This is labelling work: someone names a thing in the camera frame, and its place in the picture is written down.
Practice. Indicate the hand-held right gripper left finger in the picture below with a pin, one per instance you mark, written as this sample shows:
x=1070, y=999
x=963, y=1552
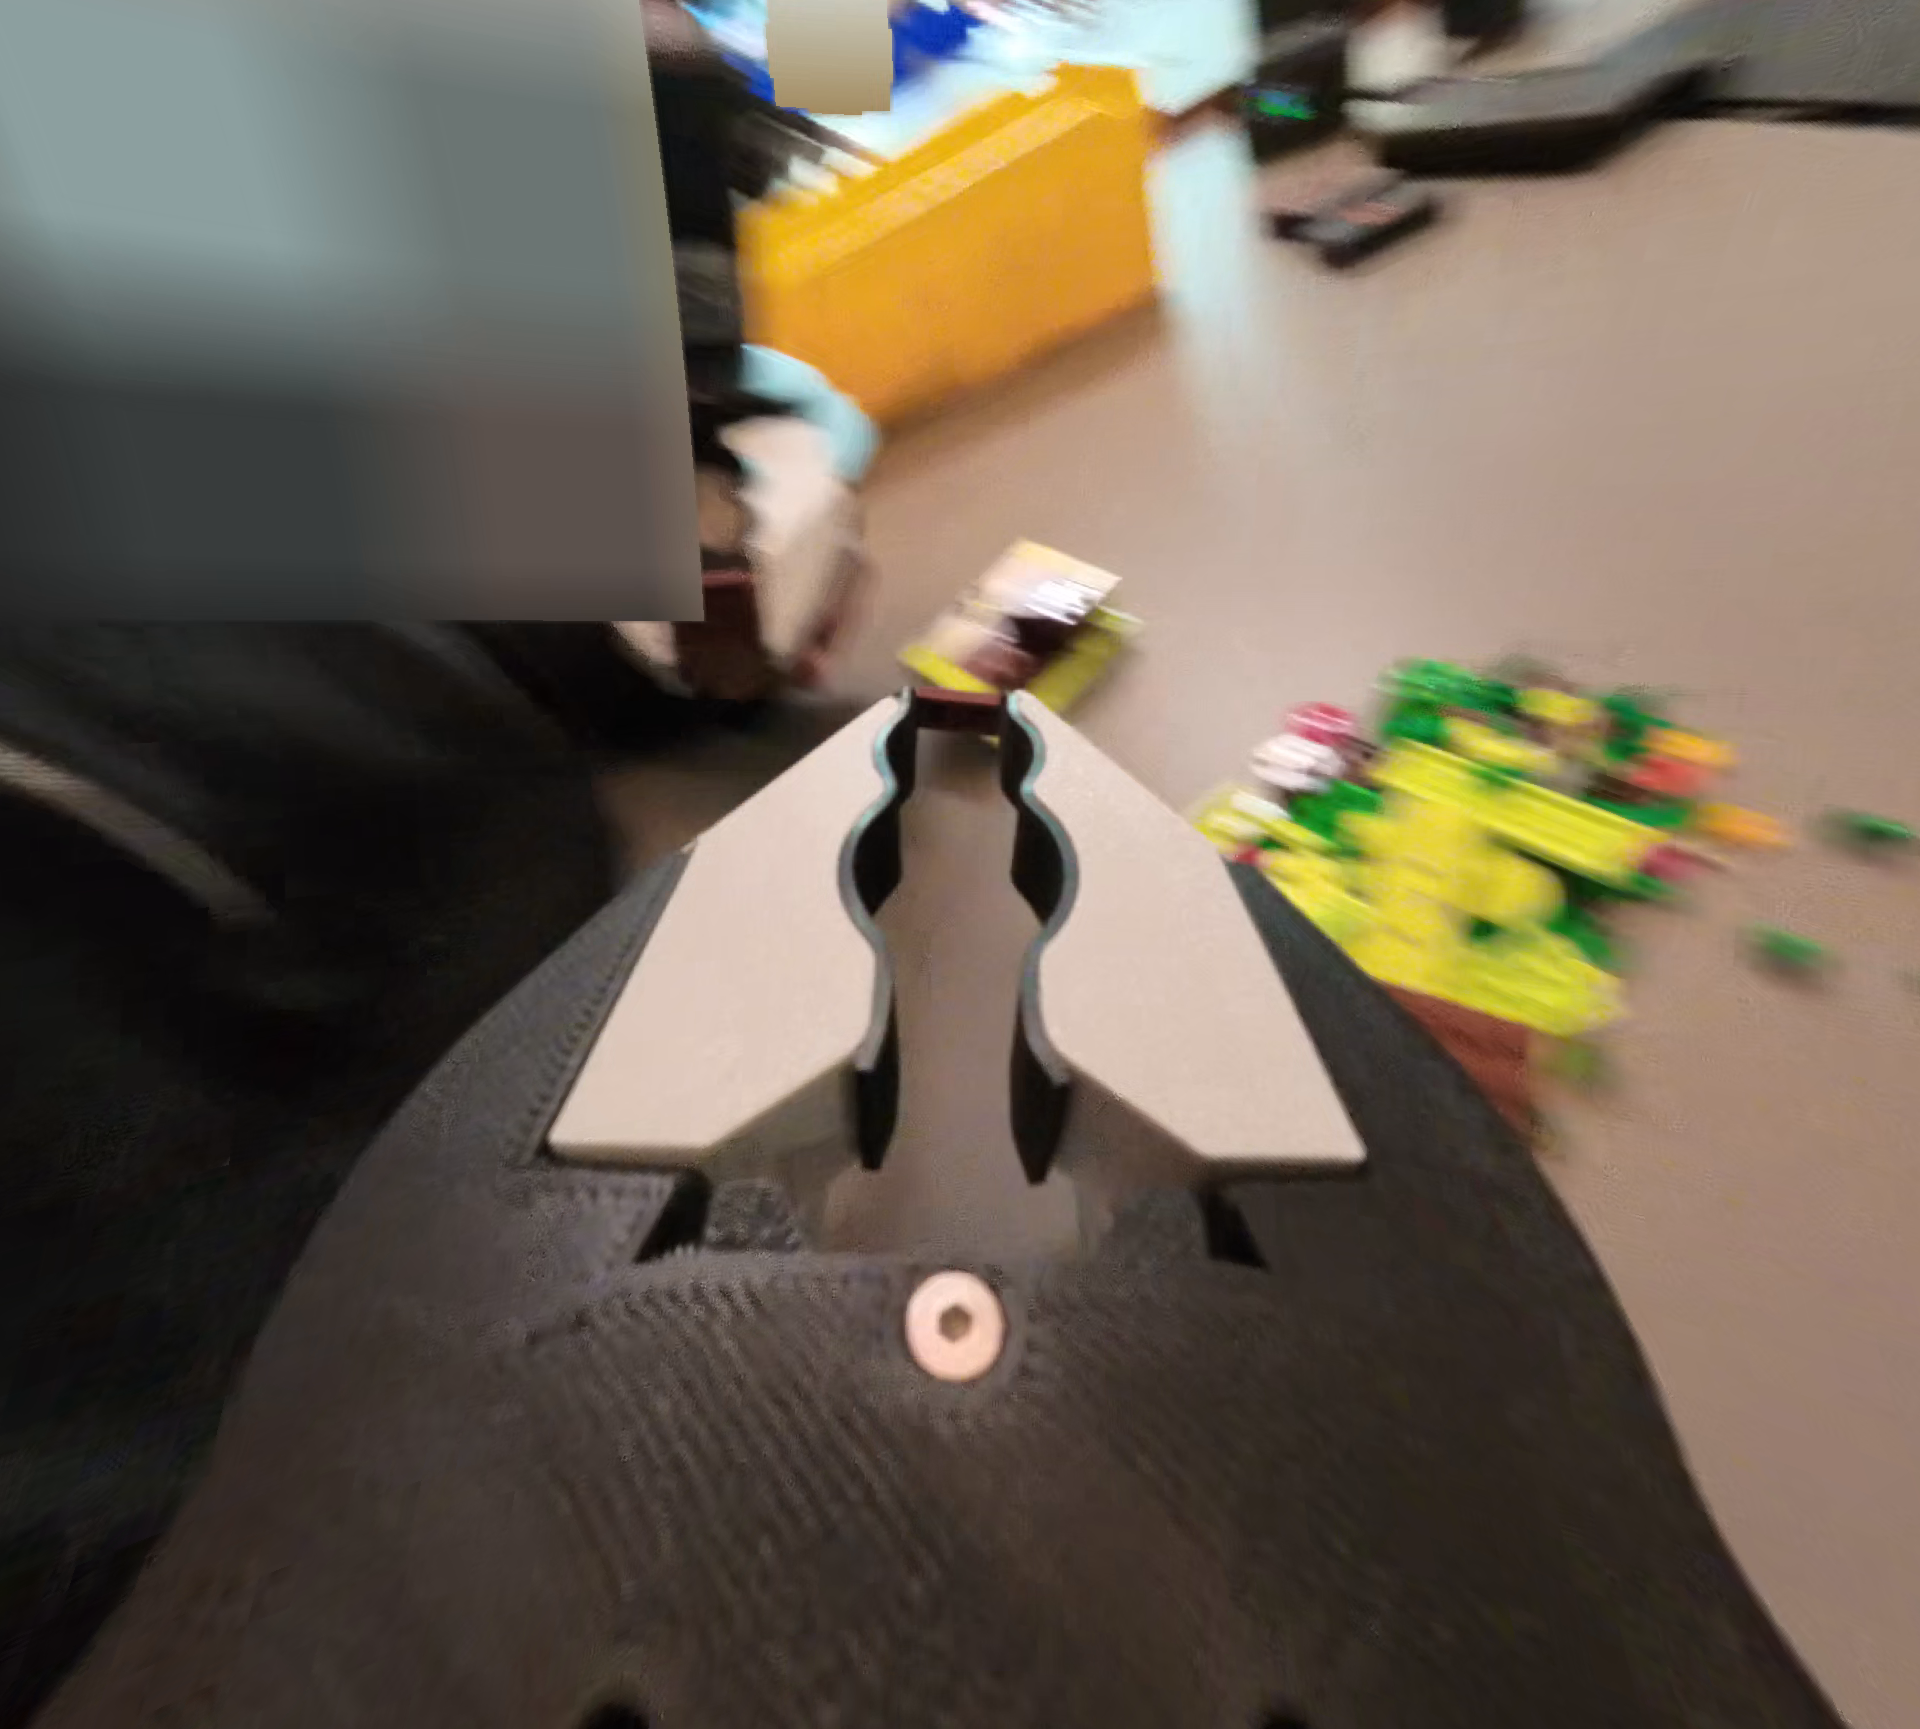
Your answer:
x=719, y=1007

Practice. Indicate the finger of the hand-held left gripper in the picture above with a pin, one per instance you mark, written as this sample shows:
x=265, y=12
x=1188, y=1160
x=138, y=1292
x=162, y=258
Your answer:
x=818, y=401
x=804, y=527

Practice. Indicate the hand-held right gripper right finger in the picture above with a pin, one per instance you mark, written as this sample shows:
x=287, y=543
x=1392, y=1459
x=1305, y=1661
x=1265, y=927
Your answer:
x=1185, y=1007

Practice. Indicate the small brown toy brick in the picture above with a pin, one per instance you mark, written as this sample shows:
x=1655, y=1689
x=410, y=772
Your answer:
x=957, y=707

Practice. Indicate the lime brick box with brown bricks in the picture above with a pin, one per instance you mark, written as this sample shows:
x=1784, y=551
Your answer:
x=1035, y=619

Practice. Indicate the brown toy plate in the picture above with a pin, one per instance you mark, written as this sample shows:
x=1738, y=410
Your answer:
x=1468, y=1052

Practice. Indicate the person's left hand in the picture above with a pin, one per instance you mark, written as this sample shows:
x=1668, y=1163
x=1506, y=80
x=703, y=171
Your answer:
x=727, y=640

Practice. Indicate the yellow box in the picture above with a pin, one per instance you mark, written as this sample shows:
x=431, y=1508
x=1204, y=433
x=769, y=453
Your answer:
x=962, y=245

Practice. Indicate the pile of small toy bricks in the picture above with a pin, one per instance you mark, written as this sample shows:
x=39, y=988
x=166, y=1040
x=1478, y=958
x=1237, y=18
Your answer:
x=1468, y=842

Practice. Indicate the person's black clothing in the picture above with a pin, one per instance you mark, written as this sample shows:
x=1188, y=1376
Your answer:
x=225, y=1007

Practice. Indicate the black charger with display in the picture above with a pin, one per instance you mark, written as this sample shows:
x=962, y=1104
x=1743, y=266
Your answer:
x=1298, y=49

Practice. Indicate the small green stud piece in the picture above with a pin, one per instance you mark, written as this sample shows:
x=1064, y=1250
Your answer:
x=1868, y=832
x=1788, y=950

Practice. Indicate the long black case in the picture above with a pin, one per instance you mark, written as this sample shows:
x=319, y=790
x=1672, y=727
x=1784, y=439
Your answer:
x=1545, y=111

